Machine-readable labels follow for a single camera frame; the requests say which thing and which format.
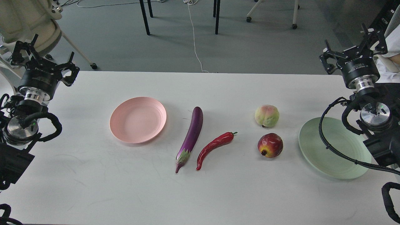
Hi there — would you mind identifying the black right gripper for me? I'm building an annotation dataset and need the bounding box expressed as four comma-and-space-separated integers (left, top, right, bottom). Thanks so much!
319, 23, 388, 89

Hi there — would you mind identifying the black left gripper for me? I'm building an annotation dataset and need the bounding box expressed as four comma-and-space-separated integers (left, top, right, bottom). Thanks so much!
10, 34, 80, 101

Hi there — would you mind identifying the green pink peach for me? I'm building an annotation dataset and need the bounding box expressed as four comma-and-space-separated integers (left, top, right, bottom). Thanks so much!
254, 104, 280, 127

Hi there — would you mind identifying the red pomegranate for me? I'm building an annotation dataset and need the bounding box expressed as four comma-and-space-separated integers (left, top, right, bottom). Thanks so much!
257, 133, 284, 158

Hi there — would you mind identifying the red chili pepper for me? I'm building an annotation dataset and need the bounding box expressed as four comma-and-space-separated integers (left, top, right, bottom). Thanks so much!
196, 132, 238, 171

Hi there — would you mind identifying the purple eggplant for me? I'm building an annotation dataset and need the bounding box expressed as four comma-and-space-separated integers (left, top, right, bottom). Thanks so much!
175, 106, 204, 173

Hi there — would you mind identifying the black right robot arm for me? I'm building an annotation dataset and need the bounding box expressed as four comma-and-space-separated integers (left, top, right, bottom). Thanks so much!
318, 24, 399, 175

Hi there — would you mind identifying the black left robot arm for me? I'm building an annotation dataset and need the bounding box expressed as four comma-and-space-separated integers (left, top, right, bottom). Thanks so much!
0, 34, 80, 190

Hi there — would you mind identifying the seated person white shirt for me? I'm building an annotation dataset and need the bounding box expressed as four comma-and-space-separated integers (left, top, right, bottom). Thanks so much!
375, 6, 400, 83

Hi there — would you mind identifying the beige office chair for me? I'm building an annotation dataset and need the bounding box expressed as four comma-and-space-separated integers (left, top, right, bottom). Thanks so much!
0, 0, 98, 89

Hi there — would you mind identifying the white chair base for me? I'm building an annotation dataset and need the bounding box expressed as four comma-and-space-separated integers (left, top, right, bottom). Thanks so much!
246, 0, 300, 30

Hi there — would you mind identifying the green plate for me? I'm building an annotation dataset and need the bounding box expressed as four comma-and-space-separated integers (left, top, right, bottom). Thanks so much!
298, 117, 372, 179

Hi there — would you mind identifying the pink plate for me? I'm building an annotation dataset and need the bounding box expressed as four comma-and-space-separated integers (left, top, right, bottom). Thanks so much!
109, 97, 167, 144

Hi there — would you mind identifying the black table leg left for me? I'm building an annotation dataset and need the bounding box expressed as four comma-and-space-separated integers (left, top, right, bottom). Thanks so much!
139, 0, 154, 36

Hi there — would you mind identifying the black table leg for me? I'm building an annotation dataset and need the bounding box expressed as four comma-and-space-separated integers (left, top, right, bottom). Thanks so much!
213, 0, 221, 35
139, 0, 154, 36

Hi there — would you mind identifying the black table leg right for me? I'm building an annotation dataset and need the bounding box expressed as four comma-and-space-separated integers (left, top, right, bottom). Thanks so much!
213, 0, 221, 35

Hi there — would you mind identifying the white floor cable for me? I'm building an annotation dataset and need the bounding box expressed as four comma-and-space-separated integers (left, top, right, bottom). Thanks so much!
183, 0, 210, 73

